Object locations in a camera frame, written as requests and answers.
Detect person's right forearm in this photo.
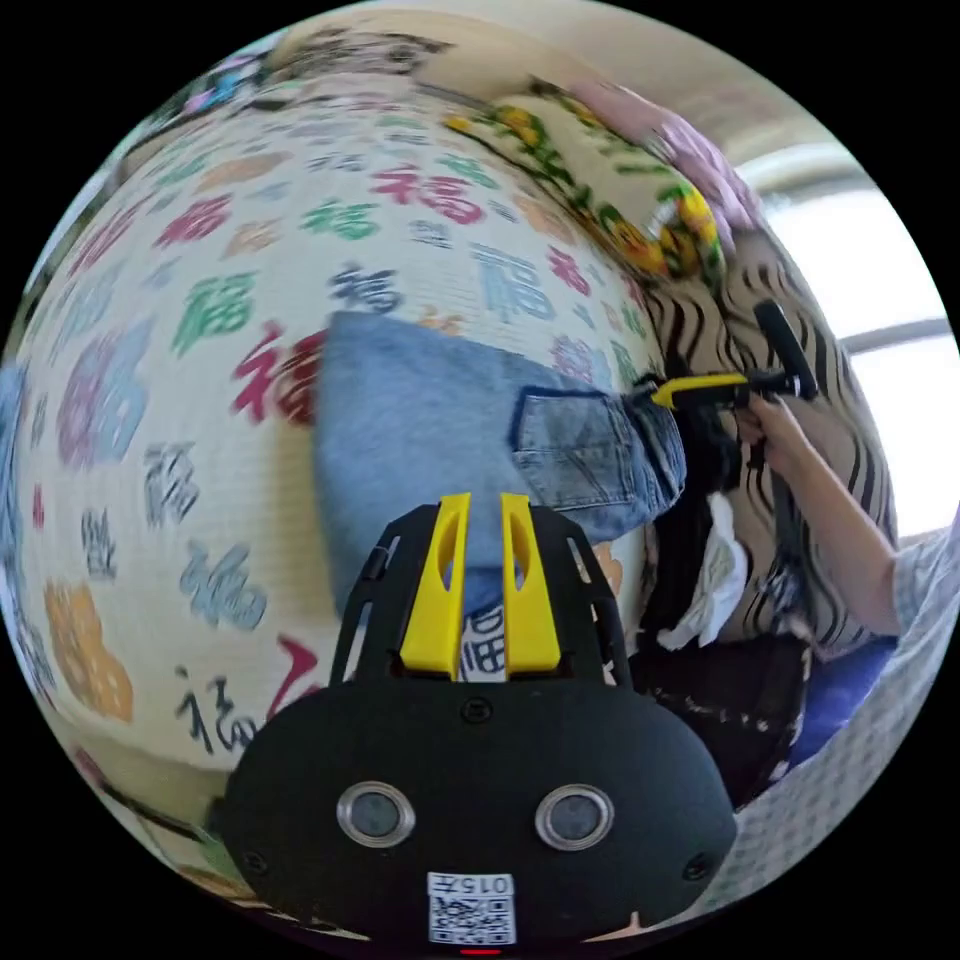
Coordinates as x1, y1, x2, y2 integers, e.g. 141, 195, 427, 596
776, 438, 905, 639

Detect blue jeans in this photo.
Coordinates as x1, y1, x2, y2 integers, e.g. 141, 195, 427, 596
313, 311, 688, 613

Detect person's body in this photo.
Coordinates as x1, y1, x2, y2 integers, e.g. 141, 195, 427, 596
704, 517, 960, 928

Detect window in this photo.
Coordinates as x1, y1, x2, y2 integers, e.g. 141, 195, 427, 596
738, 138, 960, 545

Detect pink floral pillow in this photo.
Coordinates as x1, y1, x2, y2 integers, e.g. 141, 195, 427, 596
566, 74, 763, 238

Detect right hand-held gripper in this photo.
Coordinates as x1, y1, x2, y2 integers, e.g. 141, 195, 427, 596
650, 367, 802, 411

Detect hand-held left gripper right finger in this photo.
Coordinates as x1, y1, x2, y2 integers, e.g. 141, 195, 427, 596
500, 492, 562, 682

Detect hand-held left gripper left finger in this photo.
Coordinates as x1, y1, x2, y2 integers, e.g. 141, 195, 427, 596
398, 492, 473, 682

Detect bed with printed mat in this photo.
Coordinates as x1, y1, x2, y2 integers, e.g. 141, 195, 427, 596
0, 71, 676, 909

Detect person's right hand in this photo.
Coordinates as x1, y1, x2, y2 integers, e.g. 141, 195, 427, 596
738, 394, 808, 472

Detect sunflower print pillow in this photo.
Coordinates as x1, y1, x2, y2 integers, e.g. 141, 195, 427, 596
446, 93, 730, 290

